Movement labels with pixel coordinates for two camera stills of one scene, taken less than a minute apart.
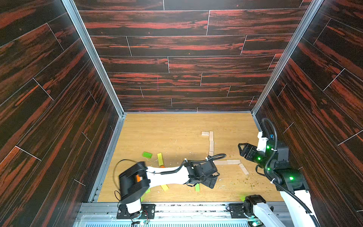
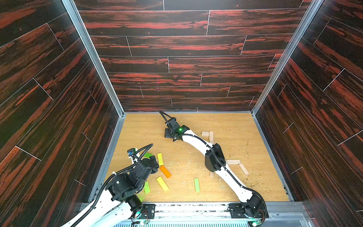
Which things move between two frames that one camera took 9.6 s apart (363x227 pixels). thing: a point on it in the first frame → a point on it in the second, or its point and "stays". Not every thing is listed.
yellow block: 160,159 stays
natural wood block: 244,169 stays
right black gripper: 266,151 → 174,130
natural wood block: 233,161 stays
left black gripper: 208,182 → 155,163
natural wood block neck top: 211,134 stays
